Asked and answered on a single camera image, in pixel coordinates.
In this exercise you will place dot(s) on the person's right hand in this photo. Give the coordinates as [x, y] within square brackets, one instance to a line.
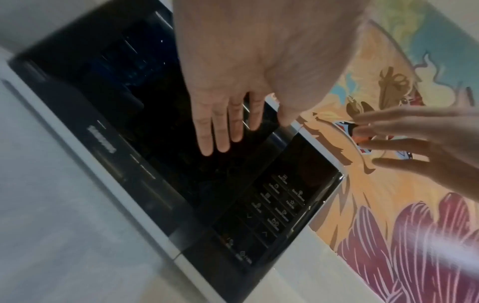
[441, 139]

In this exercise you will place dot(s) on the person's left hand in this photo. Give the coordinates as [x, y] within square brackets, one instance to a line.
[258, 56]

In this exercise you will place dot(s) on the black glass front microwave oven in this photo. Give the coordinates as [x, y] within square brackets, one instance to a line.
[157, 165]

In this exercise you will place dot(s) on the colourful painted wall mural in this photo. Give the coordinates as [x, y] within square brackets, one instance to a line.
[408, 225]

